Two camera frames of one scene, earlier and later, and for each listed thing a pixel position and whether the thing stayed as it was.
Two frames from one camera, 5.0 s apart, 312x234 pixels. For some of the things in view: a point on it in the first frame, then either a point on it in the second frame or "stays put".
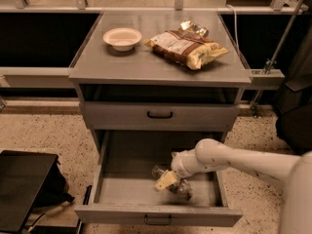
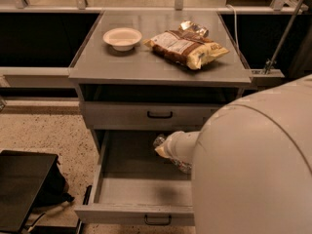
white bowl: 122,39 stays put
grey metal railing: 32,77 stays put
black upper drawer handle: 159,116 stays put
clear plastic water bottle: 180,185 to 183,166
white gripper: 179,169 to 172,144
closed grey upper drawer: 115,116 stays put
